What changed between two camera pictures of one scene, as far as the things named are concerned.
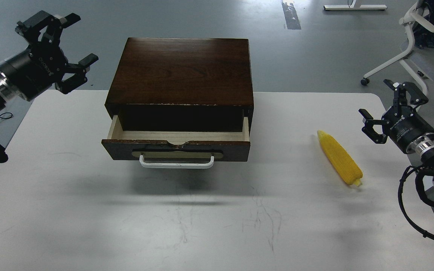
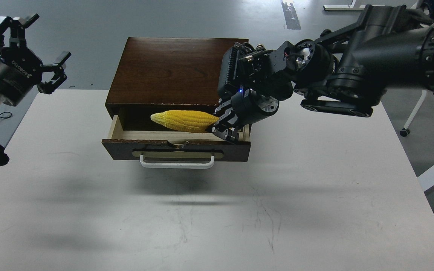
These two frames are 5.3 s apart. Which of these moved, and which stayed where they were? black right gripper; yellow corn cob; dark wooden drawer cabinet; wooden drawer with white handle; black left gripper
Moved: black right gripper; black left gripper; yellow corn cob
Stayed: dark wooden drawer cabinet; wooden drawer with white handle
